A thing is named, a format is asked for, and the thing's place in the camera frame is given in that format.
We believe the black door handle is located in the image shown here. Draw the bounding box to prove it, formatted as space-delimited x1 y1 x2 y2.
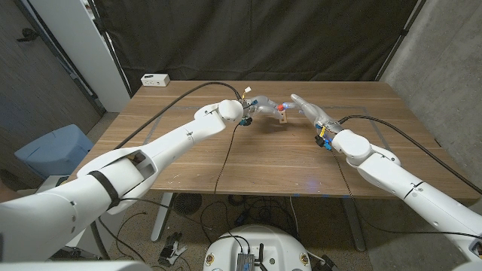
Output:
16 28 38 42

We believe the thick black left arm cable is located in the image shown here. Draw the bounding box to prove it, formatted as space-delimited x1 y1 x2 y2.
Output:
90 81 243 260

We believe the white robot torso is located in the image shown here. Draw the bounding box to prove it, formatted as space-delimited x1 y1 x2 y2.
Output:
203 224 313 271

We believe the round black floor fan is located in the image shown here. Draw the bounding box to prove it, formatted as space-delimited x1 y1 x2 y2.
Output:
172 193 203 217

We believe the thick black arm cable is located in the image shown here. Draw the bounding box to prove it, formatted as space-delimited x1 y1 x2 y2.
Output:
337 114 482 196
90 81 243 260

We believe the tangle of black floor cables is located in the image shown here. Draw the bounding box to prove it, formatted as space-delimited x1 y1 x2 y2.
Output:
199 194 298 242

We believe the black white floor gadget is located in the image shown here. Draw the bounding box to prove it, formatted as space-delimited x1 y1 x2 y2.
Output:
157 232 188 267

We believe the grey table leg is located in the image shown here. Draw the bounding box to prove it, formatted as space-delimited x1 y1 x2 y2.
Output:
340 197 366 252

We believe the blue plastic bin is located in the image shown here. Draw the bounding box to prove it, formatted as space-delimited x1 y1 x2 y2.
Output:
14 123 94 180

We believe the white power strip box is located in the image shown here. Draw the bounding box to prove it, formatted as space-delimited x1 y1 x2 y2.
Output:
140 73 171 87

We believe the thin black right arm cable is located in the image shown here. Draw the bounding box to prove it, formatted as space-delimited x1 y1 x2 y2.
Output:
331 148 482 240

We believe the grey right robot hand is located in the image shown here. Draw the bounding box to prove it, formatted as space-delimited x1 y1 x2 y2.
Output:
281 93 344 136

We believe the person's bare leg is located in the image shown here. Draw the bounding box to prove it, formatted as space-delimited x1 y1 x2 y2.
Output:
0 180 18 202

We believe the small black device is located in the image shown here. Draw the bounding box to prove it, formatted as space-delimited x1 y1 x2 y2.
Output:
319 254 340 271

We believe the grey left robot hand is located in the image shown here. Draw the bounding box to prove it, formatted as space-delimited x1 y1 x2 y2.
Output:
243 95 286 123

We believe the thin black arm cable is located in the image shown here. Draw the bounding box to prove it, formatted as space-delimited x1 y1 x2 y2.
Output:
331 148 482 240
120 123 242 230

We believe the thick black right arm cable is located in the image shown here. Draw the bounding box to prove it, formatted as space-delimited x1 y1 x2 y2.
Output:
337 114 482 196

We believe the grey electronics box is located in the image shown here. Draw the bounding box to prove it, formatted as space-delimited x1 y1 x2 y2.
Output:
236 252 255 271

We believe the black backdrop stand pole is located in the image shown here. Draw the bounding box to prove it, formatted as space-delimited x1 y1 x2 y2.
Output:
87 0 133 98
376 0 429 81

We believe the white table leg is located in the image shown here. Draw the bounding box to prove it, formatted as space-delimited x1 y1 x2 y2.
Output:
150 192 174 242

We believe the white pillar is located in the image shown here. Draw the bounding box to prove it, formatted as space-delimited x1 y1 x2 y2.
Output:
28 0 131 113

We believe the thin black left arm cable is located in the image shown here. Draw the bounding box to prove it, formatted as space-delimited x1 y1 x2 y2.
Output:
120 123 242 230

